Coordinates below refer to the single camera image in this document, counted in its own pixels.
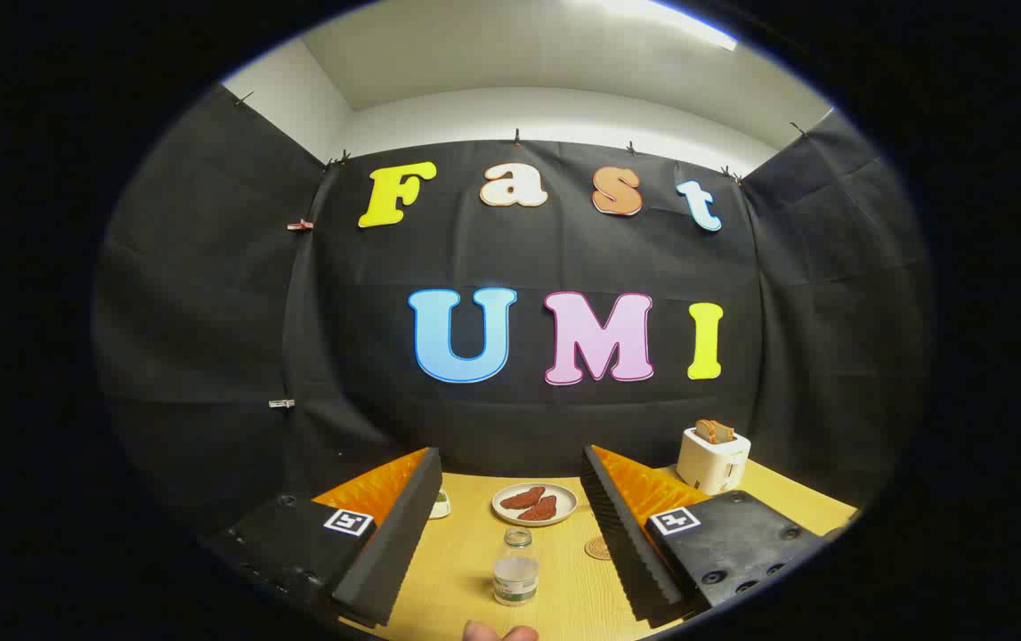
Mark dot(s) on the toast slice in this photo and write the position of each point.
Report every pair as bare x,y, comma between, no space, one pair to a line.
725,432
705,432

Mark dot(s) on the red clothes peg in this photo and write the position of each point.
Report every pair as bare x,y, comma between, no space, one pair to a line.
300,225

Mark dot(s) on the wooden table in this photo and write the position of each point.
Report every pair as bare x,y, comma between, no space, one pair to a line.
465,570

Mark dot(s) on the clear plastic bottle green label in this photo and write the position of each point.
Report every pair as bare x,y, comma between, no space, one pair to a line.
515,579

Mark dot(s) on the round wooden coaster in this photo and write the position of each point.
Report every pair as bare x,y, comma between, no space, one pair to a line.
597,549

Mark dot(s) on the white toaster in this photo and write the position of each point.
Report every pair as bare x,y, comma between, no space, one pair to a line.
710,463

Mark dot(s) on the black backdrop cloth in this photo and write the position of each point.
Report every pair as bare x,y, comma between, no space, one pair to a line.
368,356

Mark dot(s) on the white round plate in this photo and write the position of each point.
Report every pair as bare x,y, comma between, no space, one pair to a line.
563,506

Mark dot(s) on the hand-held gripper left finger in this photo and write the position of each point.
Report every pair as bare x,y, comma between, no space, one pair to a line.
385,552

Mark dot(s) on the brown meat patty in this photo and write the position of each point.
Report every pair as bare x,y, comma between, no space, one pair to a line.
521,499
540,510

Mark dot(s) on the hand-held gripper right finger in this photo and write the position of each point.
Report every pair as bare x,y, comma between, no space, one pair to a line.
626,543

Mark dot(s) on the white condiment dish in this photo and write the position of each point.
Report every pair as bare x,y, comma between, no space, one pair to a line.
441,507

